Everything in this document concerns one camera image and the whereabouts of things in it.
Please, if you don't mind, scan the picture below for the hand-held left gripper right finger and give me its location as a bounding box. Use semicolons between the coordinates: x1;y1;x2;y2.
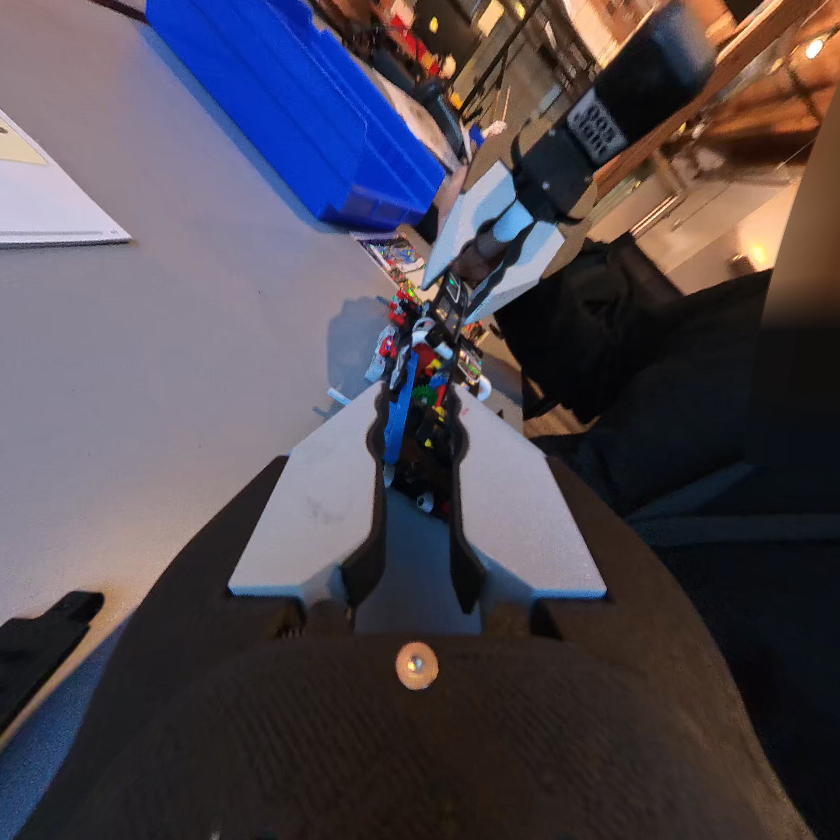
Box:
449;386;606;616

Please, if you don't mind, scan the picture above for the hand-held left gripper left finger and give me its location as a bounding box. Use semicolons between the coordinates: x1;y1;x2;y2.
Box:
228;382;388;610

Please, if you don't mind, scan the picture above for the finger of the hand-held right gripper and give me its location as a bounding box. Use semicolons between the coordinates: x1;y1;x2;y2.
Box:
420;159;521;291
462;220;567;326

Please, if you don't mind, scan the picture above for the black starred brick panel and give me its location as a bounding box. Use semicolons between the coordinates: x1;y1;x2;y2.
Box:
430;272;472;343

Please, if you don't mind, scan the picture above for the toy brick car model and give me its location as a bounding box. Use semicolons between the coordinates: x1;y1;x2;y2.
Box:
364;289;493;522

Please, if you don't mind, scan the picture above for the person's right hand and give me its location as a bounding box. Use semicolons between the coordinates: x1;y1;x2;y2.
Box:
453;241;506;284

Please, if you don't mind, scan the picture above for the holographic sticker sheet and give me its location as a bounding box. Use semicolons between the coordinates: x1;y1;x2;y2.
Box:
357;233;427;290

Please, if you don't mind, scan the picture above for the blue plastic bin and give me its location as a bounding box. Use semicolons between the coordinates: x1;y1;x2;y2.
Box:
146;0;447;231

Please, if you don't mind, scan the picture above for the open instruction booklet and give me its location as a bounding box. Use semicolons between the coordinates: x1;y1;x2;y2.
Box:
0;108;132;249

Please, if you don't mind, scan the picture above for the wall lamp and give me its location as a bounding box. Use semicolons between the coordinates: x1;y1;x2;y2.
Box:
728;241;770;275

